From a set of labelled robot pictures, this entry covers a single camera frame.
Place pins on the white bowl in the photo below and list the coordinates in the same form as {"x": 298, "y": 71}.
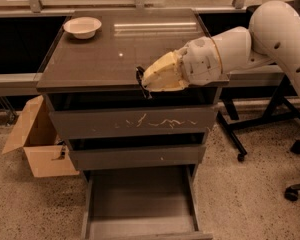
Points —
{"x": 82, "y": 27}

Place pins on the grey middle drawer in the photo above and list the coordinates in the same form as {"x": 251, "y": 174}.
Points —
{"x": 137, "y": 151}

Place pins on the black rxbar chocolate bar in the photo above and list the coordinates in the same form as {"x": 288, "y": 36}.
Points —
{"x": 139, "y": 76}

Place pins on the grey drawer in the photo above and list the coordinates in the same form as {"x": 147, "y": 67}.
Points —
{"x": 106, "y": 114}
{"x": 155, "y": 203}
{"x": 137, "y": 151}

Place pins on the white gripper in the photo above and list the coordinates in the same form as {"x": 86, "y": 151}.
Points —
{"x": 200, "y": 61}

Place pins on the open cardboard box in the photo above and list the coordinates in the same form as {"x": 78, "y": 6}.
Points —
{"x": 45, "y": 151}

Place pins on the grey drawer cabinet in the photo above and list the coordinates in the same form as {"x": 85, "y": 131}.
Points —
{"x": 108, "y": 61}

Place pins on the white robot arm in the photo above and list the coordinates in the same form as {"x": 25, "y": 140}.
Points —
{"x": 273, "y": 35}

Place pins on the grey top drawer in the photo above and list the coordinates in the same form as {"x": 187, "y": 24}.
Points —
{"x": 106, "y": 114}

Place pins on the grey bottom drawer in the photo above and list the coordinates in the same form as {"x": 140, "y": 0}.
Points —
{"x": 155, "y": 203}

